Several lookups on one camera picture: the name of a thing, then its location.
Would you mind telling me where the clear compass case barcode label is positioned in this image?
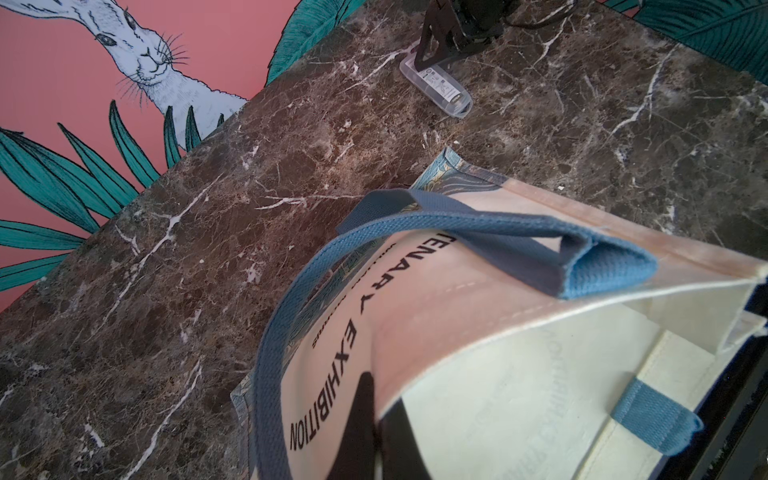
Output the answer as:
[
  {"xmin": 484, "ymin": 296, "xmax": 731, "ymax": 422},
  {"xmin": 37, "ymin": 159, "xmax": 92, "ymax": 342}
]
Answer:
[{"xmin": 399, "ymin": 54, "xmax": 473, "ymax": 119}]

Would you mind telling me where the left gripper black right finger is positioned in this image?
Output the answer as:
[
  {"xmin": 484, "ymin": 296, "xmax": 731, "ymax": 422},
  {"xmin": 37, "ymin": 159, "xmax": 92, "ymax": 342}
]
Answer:
[{"xmin": 378, "ymin": 400, "xmax": 431, "ymax": 480}]

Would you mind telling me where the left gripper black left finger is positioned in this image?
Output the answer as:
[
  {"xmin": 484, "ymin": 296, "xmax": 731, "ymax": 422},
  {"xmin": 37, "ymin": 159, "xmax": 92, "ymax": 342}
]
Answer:
[{"xmin": 327, "ymin": 372, "xmax": 376, "ymax": 480}]

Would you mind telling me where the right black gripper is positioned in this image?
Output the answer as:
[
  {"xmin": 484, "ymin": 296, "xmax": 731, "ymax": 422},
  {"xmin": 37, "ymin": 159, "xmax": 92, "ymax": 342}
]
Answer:
[{"xmin": 414, "ymin": 0, "xmax": 521, "ymax": 71}]

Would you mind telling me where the cream canvas tote bag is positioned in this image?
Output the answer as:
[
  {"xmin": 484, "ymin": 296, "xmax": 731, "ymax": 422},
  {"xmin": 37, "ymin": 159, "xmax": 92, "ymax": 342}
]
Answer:
[{"xmin": 232, "ymin": 149, "xmax": 767, "ymax": 479}]

